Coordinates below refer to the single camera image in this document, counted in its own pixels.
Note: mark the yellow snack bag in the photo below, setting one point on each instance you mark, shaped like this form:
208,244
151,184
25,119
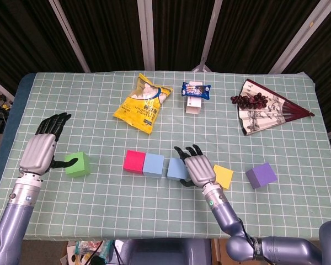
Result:
139,109

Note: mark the purple foam cube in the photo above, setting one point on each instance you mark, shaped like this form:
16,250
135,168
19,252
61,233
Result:
262,174

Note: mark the blue table pad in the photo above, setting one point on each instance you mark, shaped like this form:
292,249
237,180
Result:
15,110

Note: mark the pink foam cube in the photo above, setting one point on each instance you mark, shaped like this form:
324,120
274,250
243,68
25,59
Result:
133,161

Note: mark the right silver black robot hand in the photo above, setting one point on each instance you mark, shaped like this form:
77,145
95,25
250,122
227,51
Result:
200,171

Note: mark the white open cardboard box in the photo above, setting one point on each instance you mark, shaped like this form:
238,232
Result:
193,106

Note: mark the green foam cube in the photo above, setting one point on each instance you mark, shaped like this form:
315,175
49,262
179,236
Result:
81,169

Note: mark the light blue foam cube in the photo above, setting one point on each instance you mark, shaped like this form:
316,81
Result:
176,169
153,165

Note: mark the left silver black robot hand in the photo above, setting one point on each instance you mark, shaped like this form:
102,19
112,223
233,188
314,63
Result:
38,151

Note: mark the painted paper folding fan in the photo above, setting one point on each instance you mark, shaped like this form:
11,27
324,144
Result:
258,118

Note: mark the green checkered tablecloth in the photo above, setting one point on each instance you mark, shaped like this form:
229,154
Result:
127,209

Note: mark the colourful printed bag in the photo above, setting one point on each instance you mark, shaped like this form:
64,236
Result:
82,248

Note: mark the brown cardboard box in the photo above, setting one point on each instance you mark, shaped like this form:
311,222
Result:
222,248

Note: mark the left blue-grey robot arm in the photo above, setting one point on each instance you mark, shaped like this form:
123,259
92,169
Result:
13,215

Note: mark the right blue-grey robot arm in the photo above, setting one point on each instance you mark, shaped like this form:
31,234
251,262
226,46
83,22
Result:
229,215

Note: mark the dark red grape bunch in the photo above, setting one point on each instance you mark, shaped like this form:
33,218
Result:
249,100

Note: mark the blue cookie packet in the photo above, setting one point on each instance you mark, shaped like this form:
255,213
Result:
196,90

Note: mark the yellow foam cube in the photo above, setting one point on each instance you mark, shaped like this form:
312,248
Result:
223,175

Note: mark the blue-grey robot torso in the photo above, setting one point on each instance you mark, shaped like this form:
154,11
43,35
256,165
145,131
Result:
165,252

